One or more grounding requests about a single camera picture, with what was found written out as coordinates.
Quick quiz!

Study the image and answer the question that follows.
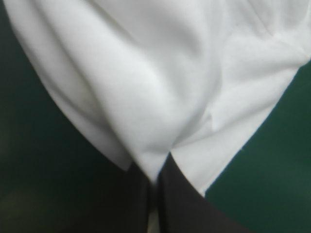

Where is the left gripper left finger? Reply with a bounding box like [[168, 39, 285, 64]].
[[52, 162, 154, 233]]

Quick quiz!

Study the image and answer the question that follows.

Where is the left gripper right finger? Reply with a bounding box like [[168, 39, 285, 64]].
[[157, 152, 253, 233]]

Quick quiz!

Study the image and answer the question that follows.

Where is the white T-shirt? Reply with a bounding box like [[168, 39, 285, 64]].
[[3, 0, 311, 197]]

